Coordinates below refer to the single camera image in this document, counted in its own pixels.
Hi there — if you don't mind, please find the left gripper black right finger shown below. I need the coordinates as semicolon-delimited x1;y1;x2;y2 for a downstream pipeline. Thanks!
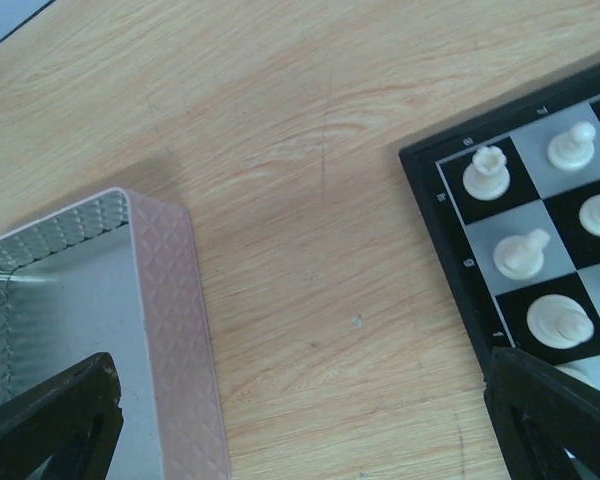
484;347;600;479

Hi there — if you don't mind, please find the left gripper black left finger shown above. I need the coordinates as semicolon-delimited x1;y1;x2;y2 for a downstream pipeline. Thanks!
0;352;123;479

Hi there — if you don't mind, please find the silver tin lid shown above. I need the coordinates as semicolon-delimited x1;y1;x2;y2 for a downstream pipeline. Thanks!
0;188;231;479

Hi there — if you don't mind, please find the black silver chess board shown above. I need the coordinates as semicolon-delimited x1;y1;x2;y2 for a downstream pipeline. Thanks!
398;55;600;480

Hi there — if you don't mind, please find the white bishop chess piece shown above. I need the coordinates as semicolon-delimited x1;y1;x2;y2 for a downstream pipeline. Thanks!
526;294;595;350

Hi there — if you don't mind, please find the white knight chess piece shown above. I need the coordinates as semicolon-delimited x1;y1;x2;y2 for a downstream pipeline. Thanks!
493;228;551;280

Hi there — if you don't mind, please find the white rook chess piece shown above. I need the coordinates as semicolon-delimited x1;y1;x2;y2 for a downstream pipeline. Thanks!
462;146;510;201

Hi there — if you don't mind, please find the white pawn on h-file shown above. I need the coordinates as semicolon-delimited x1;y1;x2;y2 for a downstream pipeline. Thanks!
547;122;597;172

